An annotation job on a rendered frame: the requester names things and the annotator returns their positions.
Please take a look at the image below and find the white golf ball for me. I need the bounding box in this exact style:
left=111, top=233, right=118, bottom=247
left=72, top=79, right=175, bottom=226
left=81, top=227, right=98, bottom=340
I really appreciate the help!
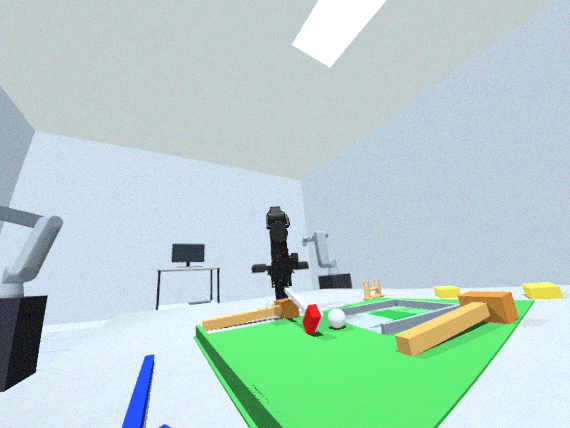
left=328, top=309, right=346, bottom=328

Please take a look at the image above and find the orange wooden mallet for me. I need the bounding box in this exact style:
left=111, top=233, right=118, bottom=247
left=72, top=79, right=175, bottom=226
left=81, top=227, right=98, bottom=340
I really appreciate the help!
left=395, top=291, right=519, bottom=357
left=202, top=299, right=300, bottom=331

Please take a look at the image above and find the yellow rectangular block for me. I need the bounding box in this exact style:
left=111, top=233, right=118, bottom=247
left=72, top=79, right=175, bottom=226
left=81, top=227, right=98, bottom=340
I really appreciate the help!
left=433, top=286, right=461, bottom=298
left=522, top=282, right=564, bottom=300

